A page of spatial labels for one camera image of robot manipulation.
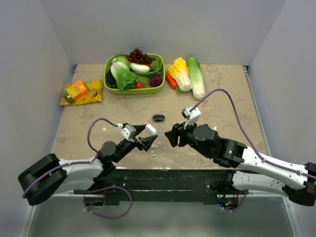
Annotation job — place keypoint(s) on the orange juice carton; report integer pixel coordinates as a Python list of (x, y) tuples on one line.
[(76, 91)]

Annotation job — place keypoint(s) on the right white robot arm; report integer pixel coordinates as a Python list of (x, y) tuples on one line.
[(253, 170)]

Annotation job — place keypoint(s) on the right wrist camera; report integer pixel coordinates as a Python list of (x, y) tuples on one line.
[(191, 115)]

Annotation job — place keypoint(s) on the round green cabbage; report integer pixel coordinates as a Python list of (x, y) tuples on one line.
[(122, 59)]

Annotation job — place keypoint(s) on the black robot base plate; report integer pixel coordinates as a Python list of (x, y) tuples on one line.
[(155, 185)]

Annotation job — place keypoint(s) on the green plastic basket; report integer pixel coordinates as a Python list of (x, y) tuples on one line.
[(138, 91)]

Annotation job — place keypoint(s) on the red strawberry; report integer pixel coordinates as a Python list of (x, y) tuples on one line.
[(139, 85)]

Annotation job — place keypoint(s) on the white radish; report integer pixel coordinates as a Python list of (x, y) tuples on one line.
[(139, 68)]

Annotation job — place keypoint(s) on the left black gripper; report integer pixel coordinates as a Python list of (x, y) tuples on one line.
[(145, 141)]

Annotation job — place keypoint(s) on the yellow snack bag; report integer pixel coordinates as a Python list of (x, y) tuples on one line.
[(94, 96)]

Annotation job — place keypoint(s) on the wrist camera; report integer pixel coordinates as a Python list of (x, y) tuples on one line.
[(127, 131), (191, 115)]

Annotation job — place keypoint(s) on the black earbud charging case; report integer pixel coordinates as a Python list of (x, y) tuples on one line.
[(158, 118)]

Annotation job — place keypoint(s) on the green leafy vegetable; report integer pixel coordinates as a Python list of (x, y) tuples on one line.
[(145, 77)]

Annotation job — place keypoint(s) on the white earbud charging case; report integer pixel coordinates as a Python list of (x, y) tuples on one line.
[(150, 130)]

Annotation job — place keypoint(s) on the orange carrot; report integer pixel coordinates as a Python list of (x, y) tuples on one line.
[(172, 82)]

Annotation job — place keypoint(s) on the yellow napa cabbage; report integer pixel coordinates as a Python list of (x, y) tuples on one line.
[(180, 72)]

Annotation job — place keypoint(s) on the red grape bunch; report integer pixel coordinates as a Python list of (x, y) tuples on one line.
[(137, 56)]

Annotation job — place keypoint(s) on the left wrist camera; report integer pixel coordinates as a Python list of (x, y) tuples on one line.
[(127, 131)]

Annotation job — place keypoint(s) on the green lettuce head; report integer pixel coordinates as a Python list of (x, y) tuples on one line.
[(125, 79)]

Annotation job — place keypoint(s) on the green napa cabbage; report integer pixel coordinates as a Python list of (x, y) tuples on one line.
[(196, 78)]

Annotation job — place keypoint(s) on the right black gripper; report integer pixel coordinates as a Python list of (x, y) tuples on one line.
[(173, 136)]

